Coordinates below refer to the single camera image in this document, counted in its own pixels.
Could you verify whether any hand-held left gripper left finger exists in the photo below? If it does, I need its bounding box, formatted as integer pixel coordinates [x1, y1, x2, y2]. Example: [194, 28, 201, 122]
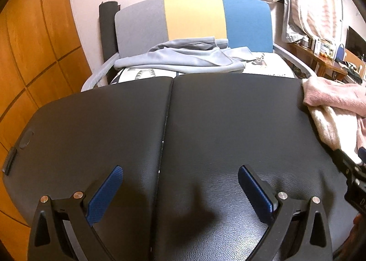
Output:
[29, 165, 124, 261]

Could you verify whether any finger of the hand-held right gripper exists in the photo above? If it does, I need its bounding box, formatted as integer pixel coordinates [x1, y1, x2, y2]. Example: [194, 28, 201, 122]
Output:
[332, 149, 366, 184]
[344, 177, 366, 213]

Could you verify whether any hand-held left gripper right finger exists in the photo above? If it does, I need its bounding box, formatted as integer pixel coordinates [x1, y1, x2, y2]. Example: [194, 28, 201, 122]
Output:
[238, 165, 334, 261]

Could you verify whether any pink knitted sweater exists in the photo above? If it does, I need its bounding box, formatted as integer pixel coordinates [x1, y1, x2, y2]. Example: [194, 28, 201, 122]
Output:
[302, 77, 366, 164]

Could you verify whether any cream fluffy sweater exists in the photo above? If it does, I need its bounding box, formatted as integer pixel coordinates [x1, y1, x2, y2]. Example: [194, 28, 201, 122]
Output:
[308, 105, 366, 150]

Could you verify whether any cluttered wooden shelf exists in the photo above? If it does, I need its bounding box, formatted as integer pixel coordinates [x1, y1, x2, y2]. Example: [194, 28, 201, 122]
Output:
[289, 41, 366, 84]

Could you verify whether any small blue bag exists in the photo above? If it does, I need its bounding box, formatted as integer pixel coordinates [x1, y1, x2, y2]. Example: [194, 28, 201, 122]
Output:
[335, 43, 346, 61]

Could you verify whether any black monitor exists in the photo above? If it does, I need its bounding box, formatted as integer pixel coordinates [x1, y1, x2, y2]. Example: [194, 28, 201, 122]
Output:
[347, 26, 366, 60]

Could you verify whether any light grey garment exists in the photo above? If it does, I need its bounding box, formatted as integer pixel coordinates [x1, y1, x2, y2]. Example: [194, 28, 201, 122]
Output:
[114, 37, 256, 74]

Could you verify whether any thin white pole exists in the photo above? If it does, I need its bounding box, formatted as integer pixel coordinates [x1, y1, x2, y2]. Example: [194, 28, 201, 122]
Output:
[340, 0, 345, 47]

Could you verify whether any black rolled mat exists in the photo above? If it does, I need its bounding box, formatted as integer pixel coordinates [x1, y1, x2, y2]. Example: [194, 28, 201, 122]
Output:
[99, 0, 120, 63]

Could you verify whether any orange wooden wardrobe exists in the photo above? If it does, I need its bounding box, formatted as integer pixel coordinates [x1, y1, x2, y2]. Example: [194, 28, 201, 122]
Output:
[0, 0, 92, 227]

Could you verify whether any grey yellow blue chair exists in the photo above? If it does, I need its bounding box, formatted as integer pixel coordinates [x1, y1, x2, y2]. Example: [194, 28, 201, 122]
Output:
[81, 0, 315, 93]

